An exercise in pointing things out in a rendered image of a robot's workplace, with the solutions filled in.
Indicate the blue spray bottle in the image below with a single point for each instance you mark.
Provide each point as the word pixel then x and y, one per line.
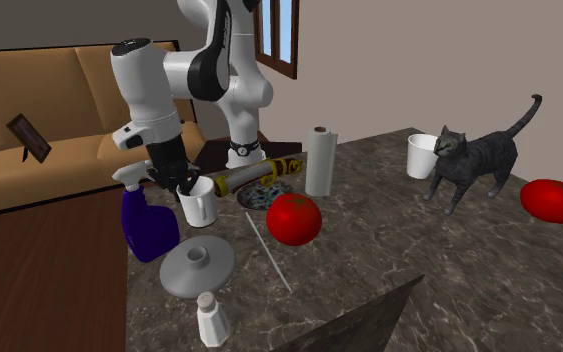
pixel 147 226

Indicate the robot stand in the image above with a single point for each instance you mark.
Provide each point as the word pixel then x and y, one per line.
pixel 217 152

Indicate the grey round lid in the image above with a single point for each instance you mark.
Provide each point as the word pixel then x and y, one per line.
pixel 198 268

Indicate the patterned plate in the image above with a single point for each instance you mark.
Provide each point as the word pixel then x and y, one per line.
pixel 256 196

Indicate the round red tomato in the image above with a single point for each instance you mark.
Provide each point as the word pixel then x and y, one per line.
pixel 293 219

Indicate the white paper towel roll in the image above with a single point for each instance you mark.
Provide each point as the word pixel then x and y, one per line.
pixel 321 163

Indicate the grey and gold scroll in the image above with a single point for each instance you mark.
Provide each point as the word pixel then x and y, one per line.
pixel 252 176

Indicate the dark picture frame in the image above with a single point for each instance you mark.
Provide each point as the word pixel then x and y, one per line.
pixel 30 139

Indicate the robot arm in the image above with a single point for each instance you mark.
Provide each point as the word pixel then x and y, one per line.
pixel 149 88

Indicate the tan sofa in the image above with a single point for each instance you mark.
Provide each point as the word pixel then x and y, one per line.
pixel 56 122

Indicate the grey tabby cat figure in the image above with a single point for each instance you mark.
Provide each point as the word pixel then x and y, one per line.
pixel 476 158

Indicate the white cup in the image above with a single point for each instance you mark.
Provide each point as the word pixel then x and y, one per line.
pixel 420 156

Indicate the oval red tomato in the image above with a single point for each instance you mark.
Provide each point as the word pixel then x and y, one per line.
pixel 554 201

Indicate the thin white stick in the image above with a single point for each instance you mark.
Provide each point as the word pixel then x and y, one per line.
pixel 269 253

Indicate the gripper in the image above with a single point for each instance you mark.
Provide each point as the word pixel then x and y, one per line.
pixel 167 158

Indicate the white salt shaker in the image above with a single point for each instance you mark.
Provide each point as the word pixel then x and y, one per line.
pixel 212 322

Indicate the brown framed window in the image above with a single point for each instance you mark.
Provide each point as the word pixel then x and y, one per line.
pixel 276 34

